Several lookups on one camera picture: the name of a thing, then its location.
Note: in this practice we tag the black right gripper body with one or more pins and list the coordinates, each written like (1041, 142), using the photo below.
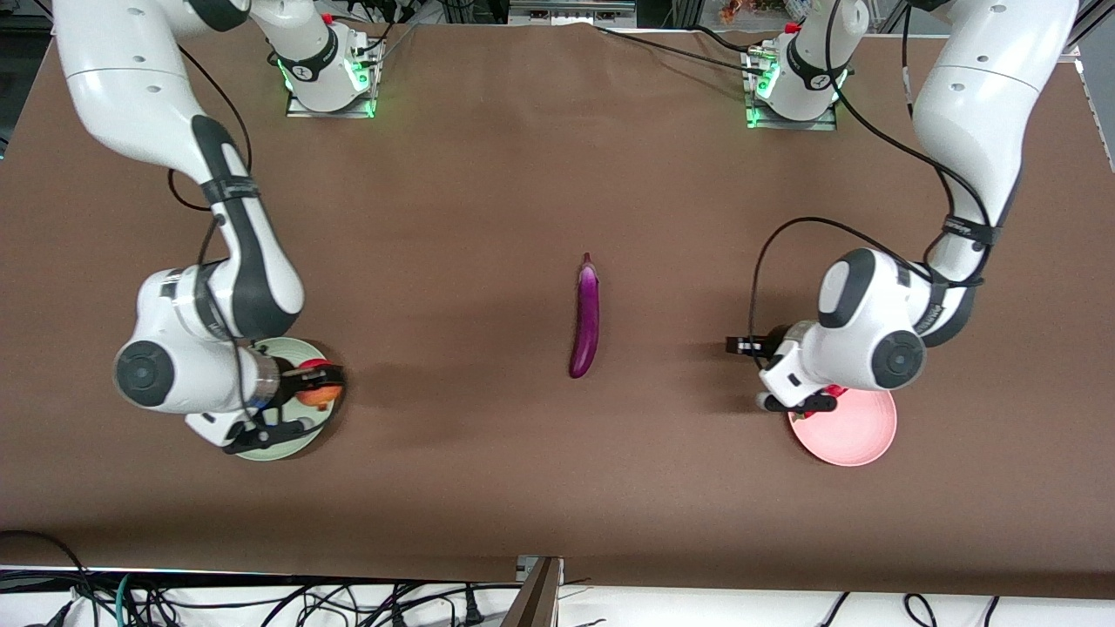
(293, 380)

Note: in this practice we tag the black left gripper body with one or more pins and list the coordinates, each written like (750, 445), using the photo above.
(774, 341)

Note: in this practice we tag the red pomegranate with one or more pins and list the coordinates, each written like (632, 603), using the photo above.
(318, 398)

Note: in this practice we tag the purple eggplant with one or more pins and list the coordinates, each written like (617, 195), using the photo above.
(588, 322)

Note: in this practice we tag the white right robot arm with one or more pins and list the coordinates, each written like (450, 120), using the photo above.
(131, 87)

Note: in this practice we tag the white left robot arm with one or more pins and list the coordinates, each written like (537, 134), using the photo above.
(976, 104)

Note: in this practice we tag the green plate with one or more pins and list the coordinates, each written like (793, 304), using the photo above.
(283, 350)

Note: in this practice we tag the pink plate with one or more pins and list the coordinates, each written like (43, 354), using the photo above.
(858, 435)

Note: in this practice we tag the brown table cover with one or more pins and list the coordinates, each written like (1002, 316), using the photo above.
(435, 479)

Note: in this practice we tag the colourful small objects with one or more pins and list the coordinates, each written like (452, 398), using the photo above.
(734, 10)

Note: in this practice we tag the aluminium corner profile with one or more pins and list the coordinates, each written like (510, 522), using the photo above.
(1098, 13)

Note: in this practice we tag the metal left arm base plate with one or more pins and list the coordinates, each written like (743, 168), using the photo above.
(823, 124)

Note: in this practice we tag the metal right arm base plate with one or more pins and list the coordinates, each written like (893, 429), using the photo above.
(296, 109)

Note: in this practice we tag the metal post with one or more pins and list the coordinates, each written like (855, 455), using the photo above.
(536, 601)

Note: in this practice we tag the grey metal frame rail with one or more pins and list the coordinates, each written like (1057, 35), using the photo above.
(571, 10)

